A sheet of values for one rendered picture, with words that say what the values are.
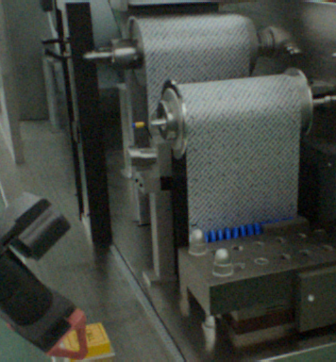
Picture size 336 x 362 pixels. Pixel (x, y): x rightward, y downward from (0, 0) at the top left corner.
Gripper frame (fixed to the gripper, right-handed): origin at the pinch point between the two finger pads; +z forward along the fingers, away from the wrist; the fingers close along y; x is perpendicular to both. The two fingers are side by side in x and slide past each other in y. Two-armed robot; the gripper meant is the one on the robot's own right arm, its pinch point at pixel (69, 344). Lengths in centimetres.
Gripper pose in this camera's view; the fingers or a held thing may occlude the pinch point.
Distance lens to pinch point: 95.7
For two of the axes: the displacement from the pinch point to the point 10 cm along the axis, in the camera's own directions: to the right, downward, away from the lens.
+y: -7.0, -2.6, 6.6
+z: 3.7, 6.6, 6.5
